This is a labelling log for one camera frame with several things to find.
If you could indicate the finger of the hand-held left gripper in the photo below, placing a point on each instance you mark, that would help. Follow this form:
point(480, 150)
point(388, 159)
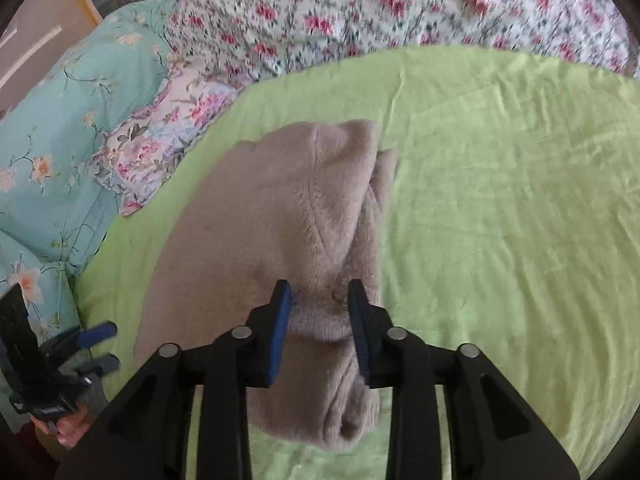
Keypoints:
point(107, 364)
point(100, 332)

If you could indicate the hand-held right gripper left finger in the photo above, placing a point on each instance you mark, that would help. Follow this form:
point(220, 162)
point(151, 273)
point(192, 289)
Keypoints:
point(277, 340)

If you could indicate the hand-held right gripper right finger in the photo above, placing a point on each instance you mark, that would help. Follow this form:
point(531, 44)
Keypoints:
point(361, 340)

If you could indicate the small pastel floral pillow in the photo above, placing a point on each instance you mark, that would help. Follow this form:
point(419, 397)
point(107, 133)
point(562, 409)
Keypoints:
point(155, 145)

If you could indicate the light green bed sheet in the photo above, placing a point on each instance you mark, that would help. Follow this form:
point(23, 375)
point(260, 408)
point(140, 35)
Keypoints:
point(500, 200)

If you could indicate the teal floral pillow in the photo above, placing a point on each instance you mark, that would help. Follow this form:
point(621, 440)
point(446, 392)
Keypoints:
point(55, 160)

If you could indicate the beige knit sweater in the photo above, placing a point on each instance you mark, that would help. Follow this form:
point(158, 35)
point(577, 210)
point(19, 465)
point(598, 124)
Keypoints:
point(280, 210)

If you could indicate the person's left hand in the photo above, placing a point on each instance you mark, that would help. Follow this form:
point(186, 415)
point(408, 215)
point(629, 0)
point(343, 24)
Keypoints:
point(75, 427)

